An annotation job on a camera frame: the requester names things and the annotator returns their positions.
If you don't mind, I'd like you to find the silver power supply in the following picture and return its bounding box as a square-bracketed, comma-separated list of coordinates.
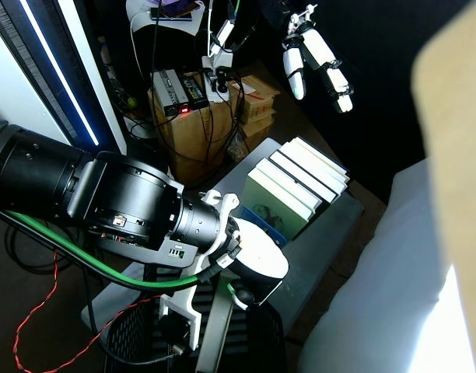
[150, 69, 187, 117]

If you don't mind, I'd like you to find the large cardboard box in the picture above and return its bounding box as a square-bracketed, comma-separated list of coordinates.
[146, 71, 243, 187]

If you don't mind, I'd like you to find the clear plastic bag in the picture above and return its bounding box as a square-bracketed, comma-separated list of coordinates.
[226, 134, 251, 162]

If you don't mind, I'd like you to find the white round stool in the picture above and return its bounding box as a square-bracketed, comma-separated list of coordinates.
[125, 0, 205, 39]

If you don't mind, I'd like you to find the beige blurred panel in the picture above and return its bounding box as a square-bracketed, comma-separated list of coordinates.
[411, 0, 476, 373]

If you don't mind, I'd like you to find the white Fashionopolis book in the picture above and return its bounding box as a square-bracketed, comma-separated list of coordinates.
[278, 144, 348, 192]

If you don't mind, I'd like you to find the small plain cardboard box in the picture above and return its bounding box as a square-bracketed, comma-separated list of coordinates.
[240, 116, 277, 151]

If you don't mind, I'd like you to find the black Century book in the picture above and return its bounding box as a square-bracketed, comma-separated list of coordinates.
[290, 135, 352, 178]

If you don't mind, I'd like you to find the blue metal bookend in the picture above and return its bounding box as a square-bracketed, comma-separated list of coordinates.
[240, 204, 289, 249]

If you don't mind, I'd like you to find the white black robot body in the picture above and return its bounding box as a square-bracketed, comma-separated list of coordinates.
[0, 0, 130, 156]

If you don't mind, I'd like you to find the white plug adapter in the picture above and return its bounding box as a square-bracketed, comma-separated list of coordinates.
[212, 49, 235, 70]

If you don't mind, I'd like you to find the white cable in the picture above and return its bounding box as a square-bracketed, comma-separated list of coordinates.
[128, 10, 153, 78]

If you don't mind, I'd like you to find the purple patterned pouch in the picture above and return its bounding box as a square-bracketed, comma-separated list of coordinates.
[156, 0, 204, 16]

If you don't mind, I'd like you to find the black mesh file tray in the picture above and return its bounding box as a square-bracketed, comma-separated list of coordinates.
[103, 267, 289, 373]

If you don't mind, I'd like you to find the black power plug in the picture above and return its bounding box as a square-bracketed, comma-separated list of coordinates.
[214, 66, 230, 93]

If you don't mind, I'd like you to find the red twisted wire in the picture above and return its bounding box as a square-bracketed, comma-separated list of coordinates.
[12, 251, 165, 371]

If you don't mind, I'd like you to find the checkered cover book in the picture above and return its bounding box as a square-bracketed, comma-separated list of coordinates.
[194, 271, 236, 373]

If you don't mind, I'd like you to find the grey white cable adapter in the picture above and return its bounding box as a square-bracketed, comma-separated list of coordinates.
[215, 21, 234, 47]

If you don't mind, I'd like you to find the cream cover book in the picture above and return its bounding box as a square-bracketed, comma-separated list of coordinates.
[283, 139, 350, 184]

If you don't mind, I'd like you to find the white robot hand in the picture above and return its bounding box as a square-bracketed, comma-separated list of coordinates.
[281, 26, 355, 114]
[226, 216, 290, 312]

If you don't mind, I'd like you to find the white backdrop sheet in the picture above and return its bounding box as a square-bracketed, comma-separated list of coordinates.
[298, 155, 476, 373]

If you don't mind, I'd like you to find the white power strip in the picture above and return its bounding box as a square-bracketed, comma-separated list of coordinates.
[201, 55, 234, 104]

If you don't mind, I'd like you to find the thick green cable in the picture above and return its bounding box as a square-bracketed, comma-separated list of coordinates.
[4, 209, 223, 293]

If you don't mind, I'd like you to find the black charger unit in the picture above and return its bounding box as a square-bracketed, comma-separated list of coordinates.
[180, 73, 210, 113]

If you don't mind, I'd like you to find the cardboard box red label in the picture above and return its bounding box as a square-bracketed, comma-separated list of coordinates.
[228, 75, 281, 125]

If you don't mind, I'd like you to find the dark tablet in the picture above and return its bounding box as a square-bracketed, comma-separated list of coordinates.
[150, 7, 194, 23]

